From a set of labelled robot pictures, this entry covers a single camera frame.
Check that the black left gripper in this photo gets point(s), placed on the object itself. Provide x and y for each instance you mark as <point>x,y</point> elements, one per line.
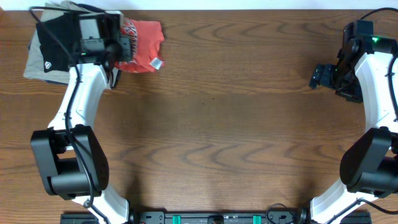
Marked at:
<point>126,42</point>

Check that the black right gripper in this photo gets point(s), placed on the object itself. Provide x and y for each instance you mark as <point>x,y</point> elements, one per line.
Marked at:
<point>322,76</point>

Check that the red printed t-shirt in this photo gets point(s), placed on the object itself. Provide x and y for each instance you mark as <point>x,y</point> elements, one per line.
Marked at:
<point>145,38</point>

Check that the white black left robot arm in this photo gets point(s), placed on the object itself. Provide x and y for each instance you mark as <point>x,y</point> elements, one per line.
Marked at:
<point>70,160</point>

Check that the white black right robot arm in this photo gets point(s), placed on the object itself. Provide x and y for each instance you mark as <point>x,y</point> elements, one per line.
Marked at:
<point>365,73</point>

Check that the black folded garment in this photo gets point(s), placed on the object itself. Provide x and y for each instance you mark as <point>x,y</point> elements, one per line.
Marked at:
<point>65,30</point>

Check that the khaki folded trousers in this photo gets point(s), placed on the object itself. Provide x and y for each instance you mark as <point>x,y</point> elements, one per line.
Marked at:
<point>34,68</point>

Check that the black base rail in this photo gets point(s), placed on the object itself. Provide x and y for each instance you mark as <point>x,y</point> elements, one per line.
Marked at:
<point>274,216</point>

